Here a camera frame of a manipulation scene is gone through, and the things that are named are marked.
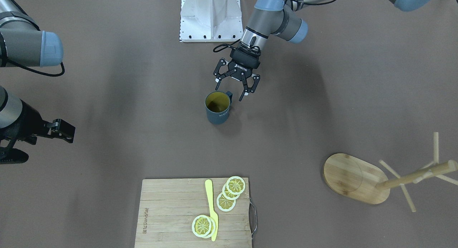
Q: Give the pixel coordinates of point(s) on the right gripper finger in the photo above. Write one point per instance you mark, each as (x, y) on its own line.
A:
(60, 129)

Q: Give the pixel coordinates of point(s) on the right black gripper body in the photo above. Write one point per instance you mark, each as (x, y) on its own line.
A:
(22, 122)

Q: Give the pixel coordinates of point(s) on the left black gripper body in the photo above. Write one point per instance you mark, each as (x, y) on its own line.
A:
(244, 63)

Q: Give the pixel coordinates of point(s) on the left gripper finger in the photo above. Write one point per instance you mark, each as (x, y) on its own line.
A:
(219, 76)
(246, 88)

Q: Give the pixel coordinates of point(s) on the dark blue mug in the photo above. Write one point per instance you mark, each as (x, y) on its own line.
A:
(217, 106)

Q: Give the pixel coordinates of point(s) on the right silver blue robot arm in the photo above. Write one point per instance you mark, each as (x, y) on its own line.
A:
(24, 45)

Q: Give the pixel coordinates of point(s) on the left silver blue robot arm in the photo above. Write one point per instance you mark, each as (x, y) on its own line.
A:
(269, 18)

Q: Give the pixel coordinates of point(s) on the wooden cup storage rack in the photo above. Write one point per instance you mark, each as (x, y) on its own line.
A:
(362, 181)

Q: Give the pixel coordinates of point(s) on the lemon slice toy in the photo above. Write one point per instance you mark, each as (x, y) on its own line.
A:
(225, 204)
(203, 226)
(227, 194)
(235, 185)

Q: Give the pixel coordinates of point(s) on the wooden cutting board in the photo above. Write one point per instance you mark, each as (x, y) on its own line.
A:
(168, 207)

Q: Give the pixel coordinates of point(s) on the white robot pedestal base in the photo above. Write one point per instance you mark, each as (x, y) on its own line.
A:
(210, 21)

